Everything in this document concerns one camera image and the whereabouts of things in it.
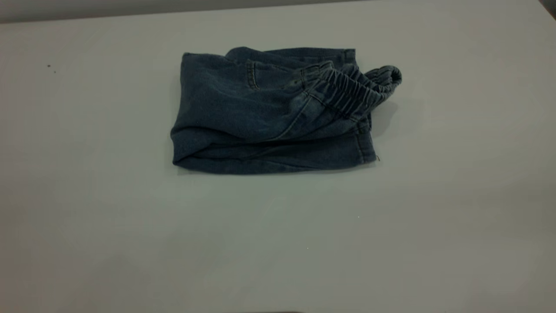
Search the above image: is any blue denim shorts basketball print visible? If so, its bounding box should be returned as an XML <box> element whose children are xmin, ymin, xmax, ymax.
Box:
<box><xmin>170</xmin><ymin>46</ymin><xmax>403</xmax><ymax>176</ymax></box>

